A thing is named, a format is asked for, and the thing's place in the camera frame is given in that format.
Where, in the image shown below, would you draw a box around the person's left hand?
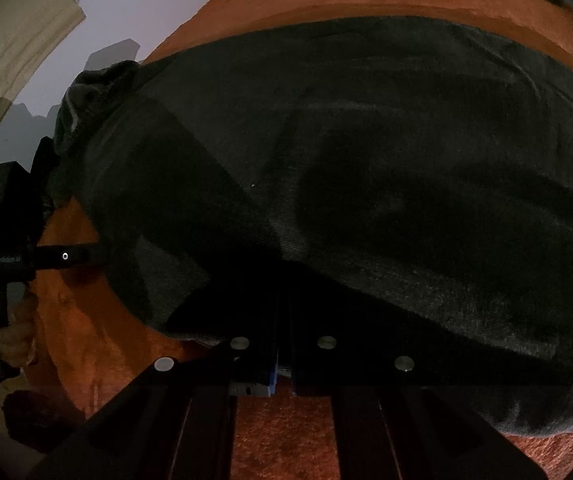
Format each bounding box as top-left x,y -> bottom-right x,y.
0,292 -> 40,368

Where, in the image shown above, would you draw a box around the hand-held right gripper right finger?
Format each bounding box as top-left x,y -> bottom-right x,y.
290,285 -> 547,480

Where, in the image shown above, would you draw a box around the beige curtain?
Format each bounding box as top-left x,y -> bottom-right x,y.
0,0 -> 87,163

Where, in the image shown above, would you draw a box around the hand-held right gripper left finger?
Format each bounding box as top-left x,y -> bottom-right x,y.
26,282 -> 283,480

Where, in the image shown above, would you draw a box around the dark maroon cloth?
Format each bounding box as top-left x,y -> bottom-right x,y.
1,387 -> 87,456

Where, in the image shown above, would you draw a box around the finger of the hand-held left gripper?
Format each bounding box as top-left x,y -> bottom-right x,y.
31,241 -> 113,272
30,135 -> 63,211

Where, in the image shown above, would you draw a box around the dark grey pants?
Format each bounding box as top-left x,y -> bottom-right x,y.
46,15 -> 573,436

